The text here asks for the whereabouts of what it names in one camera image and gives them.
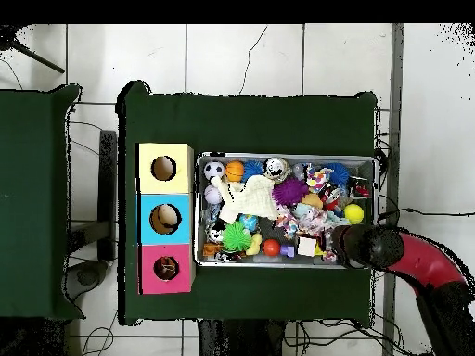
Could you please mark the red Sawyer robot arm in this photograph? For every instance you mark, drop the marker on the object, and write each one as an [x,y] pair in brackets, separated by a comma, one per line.
[415,259]

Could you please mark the plain wooden cube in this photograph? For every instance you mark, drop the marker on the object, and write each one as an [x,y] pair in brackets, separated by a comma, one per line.
[306,245]

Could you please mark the orange striped tiger toy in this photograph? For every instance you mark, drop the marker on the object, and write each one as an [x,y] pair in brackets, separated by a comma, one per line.
[165,268]

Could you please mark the cream knitted cloth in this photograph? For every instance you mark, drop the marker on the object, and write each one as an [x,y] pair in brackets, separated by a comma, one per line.
[249,199]

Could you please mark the blue spiky ball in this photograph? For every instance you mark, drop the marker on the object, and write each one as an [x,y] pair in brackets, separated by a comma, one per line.
[340,173]

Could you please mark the purple spiky ball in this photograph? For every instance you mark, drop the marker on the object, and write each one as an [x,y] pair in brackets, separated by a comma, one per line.
[289,191]

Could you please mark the wooden box with three holes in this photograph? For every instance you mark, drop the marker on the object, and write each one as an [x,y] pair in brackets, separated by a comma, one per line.
[145,222]

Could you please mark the small orange basketball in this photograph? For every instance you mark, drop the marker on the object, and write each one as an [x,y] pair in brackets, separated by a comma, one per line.
[235,171]

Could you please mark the green cloth side table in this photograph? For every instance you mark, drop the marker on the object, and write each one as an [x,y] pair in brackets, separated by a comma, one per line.
[37,148]

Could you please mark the small soccer ball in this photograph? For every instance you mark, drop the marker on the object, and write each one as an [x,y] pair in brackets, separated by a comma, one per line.
[214,169]

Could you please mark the yellow ball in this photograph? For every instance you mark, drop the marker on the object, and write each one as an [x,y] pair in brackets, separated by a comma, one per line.
[354,213]

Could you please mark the black tripod leg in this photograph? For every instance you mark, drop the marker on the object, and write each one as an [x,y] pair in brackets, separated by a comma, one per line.
[37,58]

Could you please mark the green fuzzy toy with eyes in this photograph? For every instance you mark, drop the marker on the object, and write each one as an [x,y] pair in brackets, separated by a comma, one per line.
[236,237]

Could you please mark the light teal knitted cloth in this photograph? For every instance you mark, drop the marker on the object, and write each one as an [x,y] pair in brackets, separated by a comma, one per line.
[302,211]

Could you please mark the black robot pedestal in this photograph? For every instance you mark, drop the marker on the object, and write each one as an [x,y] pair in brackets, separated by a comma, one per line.
[245,341]

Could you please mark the colourful patterned cloth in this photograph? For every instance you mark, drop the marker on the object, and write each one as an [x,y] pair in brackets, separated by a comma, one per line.
[315,221]

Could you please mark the clear mesh bin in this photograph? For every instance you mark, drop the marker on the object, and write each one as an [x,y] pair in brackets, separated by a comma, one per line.
[199,222]

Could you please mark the orange foam ball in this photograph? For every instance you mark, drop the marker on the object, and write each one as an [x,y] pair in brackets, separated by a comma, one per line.
[312,201]

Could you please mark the small red ball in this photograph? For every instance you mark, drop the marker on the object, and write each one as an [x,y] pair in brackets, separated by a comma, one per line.
[272,248]

